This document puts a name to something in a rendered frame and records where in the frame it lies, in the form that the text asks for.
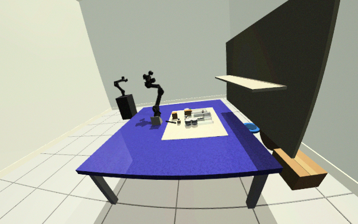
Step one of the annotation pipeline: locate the orange-brown cube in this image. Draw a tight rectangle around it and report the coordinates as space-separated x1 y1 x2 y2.
172 112 178 119

